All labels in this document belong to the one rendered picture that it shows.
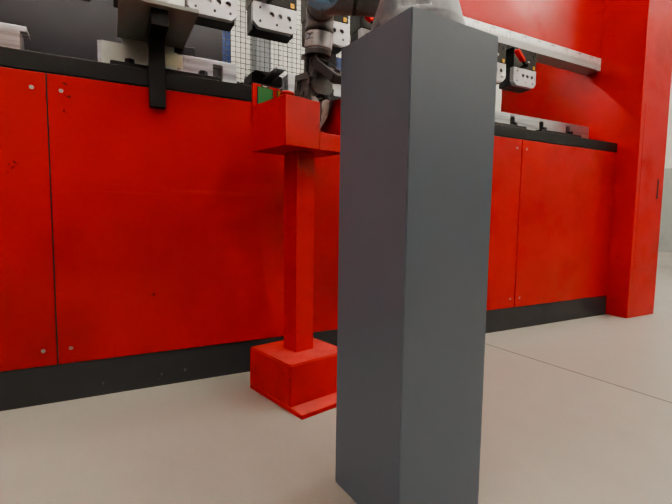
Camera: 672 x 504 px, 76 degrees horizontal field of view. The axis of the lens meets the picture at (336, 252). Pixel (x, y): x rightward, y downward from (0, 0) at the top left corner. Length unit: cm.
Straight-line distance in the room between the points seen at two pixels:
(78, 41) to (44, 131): 79
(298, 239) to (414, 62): 63
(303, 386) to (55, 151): 85
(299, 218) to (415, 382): 61
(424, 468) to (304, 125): 79
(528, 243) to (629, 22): 124
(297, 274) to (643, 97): 199
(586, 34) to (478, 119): 201
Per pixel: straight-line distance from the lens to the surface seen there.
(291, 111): 109
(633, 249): 258
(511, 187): 199
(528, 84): 229
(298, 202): 114
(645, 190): 264
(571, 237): 233
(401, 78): 65
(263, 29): 159
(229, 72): 151
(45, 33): 204
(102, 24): 206
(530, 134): 210
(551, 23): 250
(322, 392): 119
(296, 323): 117
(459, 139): 69
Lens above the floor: 49
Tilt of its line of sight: 5 degrees down
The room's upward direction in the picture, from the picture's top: 1 degrees clockwise
